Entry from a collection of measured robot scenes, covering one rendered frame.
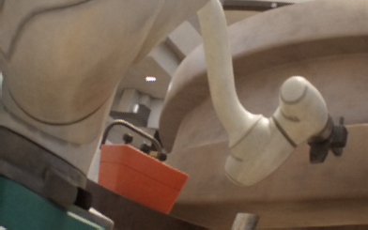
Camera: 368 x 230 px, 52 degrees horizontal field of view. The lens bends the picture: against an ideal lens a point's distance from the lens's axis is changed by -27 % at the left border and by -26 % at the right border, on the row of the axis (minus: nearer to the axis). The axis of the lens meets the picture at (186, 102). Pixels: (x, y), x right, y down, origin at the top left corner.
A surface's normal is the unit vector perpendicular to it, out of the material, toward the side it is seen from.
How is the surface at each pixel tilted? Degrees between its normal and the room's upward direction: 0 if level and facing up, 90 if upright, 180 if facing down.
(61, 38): 153
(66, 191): 90
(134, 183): 97
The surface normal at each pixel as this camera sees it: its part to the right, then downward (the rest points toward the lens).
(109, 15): 0.55, 0.67
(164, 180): 0.61, 0.01
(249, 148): -0.39, 0.01
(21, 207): 0.77, -0.01
